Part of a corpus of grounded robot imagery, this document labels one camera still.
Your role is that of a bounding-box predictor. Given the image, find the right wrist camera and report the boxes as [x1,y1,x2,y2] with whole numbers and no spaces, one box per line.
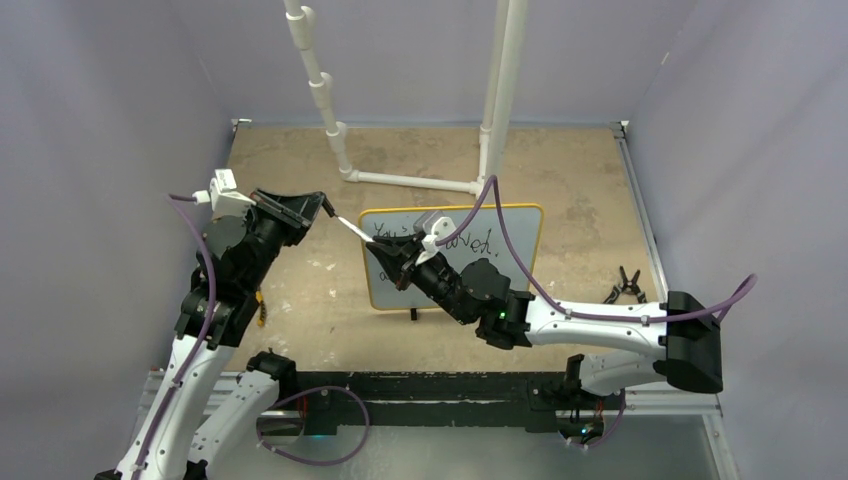
[413,210,456,266]

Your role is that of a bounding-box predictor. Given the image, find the black pliers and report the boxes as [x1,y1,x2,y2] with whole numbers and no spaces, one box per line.
[602,266,647,304]

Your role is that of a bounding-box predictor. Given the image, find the black marker cap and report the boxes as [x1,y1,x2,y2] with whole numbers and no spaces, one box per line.
[322,200,337,218]

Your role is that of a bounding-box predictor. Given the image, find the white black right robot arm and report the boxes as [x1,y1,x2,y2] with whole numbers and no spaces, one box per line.
[365,234,724,407]

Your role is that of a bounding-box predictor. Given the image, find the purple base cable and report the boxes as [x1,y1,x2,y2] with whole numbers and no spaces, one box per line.
[560,390,631,452]
[255,385,371,468]

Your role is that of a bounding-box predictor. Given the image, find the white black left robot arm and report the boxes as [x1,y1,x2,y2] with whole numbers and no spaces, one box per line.
[97,189,335,479]

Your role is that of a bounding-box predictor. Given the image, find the yellow handled pliers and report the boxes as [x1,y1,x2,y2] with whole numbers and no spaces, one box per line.
[256,291,268,328]

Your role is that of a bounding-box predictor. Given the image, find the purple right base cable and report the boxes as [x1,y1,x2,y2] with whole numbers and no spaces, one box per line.
[560,390,631,452]

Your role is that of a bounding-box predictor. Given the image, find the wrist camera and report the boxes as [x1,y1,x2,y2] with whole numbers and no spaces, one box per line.
[413,210,456,266]
[190,168,256,217]

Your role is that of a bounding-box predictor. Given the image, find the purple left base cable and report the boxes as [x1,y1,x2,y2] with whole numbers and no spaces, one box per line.
[255,385,371,468]

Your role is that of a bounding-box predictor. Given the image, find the yellow framed whiteboard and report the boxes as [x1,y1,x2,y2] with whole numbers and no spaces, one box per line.
[358,203,544,311]

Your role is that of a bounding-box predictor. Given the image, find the white whiteboard marker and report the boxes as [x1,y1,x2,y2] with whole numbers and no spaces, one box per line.
[333,214,373,243]

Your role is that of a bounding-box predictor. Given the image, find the white PVC pipe frame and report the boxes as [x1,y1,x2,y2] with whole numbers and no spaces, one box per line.
[283,0,530,207]

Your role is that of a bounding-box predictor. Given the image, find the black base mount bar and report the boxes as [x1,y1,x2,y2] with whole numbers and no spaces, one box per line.
[248,349,627,439]

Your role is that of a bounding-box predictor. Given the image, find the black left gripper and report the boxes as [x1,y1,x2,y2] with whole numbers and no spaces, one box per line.
[240,187,324,291]

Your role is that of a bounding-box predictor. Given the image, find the aluminium table edge rail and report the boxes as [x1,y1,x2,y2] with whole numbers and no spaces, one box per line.
[608,121,740,479]

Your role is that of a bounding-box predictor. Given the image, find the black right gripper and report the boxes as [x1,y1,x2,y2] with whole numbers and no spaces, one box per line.
[368,234,473,327]

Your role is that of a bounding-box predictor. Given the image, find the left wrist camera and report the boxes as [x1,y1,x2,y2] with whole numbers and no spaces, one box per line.
[190,168,256,217]

